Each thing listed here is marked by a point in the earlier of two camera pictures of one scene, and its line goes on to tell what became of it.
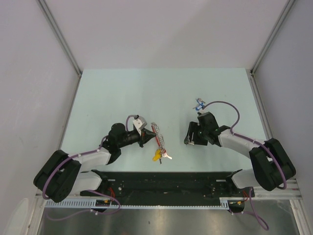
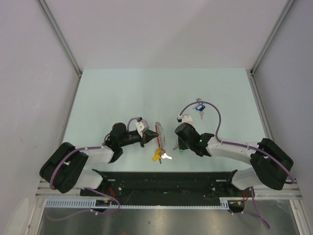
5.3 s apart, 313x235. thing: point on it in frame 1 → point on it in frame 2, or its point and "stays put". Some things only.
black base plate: [202, 186] stays put
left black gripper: [146, 135] stays put
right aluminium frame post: [288, 6] stays put
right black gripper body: [200, 137] → [184, 145]
